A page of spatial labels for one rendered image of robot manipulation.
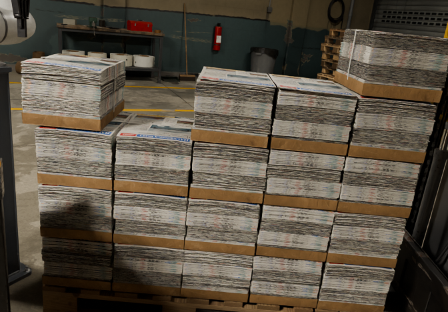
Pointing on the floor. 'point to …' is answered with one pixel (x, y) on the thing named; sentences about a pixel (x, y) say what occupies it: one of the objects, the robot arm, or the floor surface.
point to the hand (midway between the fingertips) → (21, 27)
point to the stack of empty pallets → (331, 54)
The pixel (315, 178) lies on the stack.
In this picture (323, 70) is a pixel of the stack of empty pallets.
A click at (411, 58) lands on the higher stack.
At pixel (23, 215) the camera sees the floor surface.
